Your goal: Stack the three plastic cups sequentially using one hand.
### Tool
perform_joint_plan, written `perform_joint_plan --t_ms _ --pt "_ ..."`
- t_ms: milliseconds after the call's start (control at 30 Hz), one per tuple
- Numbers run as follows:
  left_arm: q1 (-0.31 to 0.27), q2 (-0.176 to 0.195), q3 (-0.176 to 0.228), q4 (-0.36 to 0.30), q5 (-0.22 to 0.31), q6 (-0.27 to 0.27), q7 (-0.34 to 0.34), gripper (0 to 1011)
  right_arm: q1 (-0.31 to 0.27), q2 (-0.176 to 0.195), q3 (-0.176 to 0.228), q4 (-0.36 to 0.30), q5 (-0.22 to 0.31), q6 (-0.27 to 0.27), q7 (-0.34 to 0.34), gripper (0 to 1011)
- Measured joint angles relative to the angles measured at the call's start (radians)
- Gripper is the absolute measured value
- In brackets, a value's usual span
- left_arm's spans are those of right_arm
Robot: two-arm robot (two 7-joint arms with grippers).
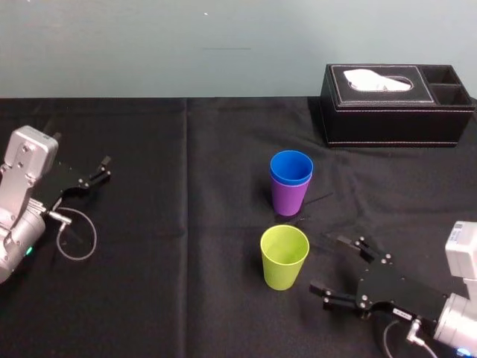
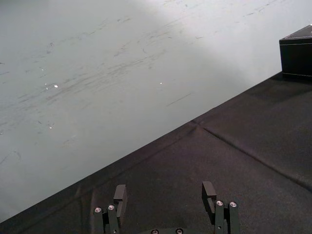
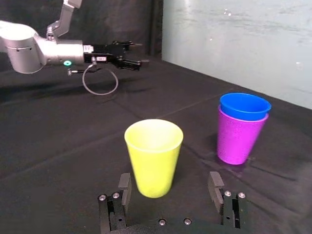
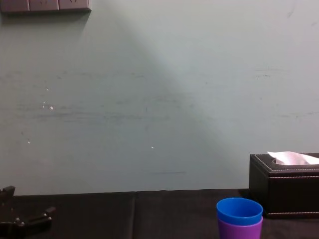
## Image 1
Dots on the purple plastic cup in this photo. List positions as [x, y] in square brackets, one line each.
[287, 201]

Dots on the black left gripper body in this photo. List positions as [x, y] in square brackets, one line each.
[59, 183]

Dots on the white tissue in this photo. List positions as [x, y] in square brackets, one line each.
[372, 80]

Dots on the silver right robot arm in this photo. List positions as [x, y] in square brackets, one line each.
[457, 313]

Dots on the black leather tissue box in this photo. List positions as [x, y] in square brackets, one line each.
[387, 119]

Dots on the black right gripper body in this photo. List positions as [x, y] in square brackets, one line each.
[395, 291]

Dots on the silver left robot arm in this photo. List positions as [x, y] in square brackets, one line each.
[21, 168]

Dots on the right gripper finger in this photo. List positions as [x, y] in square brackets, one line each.
[341, 300]
[367, 251]

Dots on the blue plastic cup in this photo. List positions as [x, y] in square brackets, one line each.
[290, 168]

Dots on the black table cloth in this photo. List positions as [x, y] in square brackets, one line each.
[149, 298]

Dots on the green plastic cup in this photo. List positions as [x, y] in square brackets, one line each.
[279, 274]

